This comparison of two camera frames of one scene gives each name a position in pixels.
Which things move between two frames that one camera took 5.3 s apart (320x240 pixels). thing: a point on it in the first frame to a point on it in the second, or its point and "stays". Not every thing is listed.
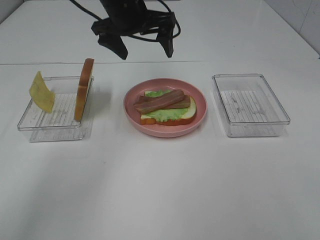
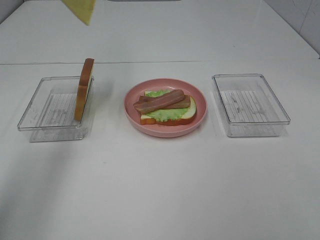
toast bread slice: x=144 y=120 stays
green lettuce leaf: x=163 y=114 stays
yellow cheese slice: x=42 y=95 to x=83 y=9
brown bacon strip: x=184 y=104 stays
